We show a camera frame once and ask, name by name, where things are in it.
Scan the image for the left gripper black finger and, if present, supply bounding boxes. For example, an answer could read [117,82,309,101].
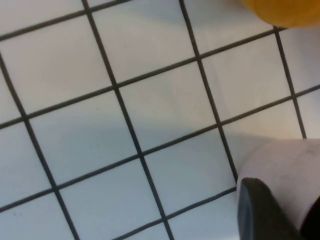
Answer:
[237,177,305,240]

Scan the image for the pale pink plastic cup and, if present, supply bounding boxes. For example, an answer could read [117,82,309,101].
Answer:
[236,138,320,240]

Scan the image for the yellow orange toy pear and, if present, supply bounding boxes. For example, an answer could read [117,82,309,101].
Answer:
[237,0,320,28]

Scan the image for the white black grid tablecloth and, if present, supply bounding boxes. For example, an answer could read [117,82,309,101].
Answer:
[0,0,320,240]

